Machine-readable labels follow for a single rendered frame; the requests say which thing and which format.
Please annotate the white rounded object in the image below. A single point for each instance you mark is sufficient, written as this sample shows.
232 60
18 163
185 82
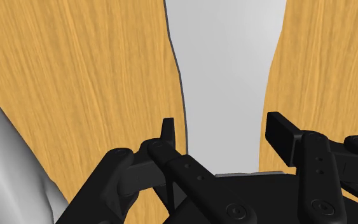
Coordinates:
8 173

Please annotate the white tapered object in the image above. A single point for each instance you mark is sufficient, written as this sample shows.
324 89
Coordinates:
225 93

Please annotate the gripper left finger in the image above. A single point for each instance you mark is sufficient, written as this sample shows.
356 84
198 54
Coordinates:
185 167

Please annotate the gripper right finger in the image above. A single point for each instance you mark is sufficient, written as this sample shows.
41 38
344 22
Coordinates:
316 161

